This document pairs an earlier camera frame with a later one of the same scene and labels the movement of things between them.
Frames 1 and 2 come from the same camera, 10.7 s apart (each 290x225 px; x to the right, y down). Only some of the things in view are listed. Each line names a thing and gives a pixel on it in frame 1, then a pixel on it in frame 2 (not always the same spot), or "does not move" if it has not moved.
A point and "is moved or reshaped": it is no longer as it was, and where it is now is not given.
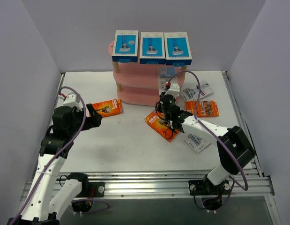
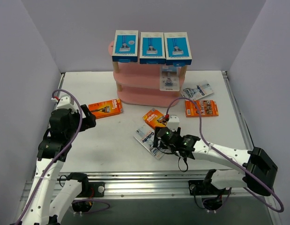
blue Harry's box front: [152, 49] does not move
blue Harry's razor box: [177, 50] does not move
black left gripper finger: [96, 117] to [89, 121]
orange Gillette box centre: [153, 120] does not move
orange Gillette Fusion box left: [108, 108] does not move
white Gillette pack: [196, 143] is moved or reshaped
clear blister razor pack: [164, 75] does not move
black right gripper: [164, 108] to [156, 140]
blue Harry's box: [125, 49] does not move
